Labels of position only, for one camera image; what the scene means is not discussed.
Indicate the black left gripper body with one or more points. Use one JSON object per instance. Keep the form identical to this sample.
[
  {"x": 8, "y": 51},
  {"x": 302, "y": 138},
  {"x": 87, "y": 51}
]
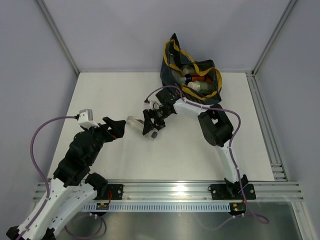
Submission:
[{"x": 103, "y": 135}]

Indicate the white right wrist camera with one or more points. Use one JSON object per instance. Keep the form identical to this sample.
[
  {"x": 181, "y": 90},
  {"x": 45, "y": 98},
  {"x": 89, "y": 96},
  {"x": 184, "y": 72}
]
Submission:
[{"x": 149, "y": 104}]

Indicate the green bottle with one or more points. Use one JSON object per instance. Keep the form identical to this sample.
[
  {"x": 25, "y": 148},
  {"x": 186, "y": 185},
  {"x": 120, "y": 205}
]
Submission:
[
  {"x": 188, "y": 70},
  {"x": 205, "y": 88}
]

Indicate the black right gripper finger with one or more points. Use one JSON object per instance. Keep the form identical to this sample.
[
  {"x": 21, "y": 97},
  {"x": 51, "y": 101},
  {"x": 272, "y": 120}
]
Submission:
[
  {"x": 148, "y": 129},
  {"x": 148, "y": 113}
]

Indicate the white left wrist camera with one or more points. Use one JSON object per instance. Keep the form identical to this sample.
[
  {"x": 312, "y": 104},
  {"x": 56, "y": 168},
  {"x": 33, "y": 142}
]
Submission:
[{"x": 85, "y": 119}]

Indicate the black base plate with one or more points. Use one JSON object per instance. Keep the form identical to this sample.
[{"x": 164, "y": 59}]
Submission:
[
  {"x": 112, "y": 192},
  {"x": 220, "y": 192}
]

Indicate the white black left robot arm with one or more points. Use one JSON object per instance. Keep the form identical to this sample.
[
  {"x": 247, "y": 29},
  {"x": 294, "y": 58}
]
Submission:
[{"x": 72, "y": 185}]

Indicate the orange spray bottle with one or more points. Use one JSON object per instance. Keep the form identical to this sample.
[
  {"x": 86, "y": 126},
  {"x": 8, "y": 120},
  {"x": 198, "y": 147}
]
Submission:
[{"x": 208, "y": 79}]

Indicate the aluminium mounting rail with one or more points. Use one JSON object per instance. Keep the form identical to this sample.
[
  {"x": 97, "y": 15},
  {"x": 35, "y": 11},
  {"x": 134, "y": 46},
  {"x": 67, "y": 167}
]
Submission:
[{"x": 198, "y": 191}]

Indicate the orange bottle blue cap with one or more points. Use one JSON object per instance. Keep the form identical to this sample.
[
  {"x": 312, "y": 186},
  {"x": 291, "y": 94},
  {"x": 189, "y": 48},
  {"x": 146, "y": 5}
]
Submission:
[{"x": 194, "y": 77}]

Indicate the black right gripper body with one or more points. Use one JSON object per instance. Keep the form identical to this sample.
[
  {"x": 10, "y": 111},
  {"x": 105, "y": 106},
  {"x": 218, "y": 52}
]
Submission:
[{"x": 161, "y": 114}]

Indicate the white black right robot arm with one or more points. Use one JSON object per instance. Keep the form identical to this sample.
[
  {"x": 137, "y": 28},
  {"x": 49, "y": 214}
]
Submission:
[{"x": 218, "y": 125}]

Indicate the navy canvas bag yellow handles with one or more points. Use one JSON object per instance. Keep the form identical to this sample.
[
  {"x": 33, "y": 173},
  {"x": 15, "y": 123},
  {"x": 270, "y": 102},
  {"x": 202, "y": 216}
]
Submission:
[{"x": 174, "y": 58}]

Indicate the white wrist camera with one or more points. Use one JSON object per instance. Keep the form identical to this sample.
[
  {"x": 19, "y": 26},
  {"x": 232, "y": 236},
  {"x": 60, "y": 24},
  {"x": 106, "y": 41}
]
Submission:
[
  {"x": 149, "y": 104},
  {"x": 85, "y": 119}
]

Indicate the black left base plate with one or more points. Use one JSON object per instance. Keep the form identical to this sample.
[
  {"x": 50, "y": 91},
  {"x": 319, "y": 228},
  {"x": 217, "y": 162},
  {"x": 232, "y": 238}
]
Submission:
[{"x": 112, "y": 192}]

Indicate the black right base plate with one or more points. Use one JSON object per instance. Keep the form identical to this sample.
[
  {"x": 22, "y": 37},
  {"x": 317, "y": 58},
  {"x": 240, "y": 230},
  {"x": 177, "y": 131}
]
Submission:
[{"x": 220, "y": 192}]

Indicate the green bottle front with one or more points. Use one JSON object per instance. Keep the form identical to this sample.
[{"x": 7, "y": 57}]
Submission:
[{"x": 188, "y": 70}]

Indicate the clear square bottle black label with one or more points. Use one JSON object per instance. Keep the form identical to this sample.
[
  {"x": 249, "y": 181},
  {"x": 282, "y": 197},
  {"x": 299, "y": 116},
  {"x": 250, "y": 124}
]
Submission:
[{"x": 138, "y": 125}]

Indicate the white slotted cable duct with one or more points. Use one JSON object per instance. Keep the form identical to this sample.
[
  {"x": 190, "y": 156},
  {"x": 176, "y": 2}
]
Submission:
[{"x": 157, "y": 207}]

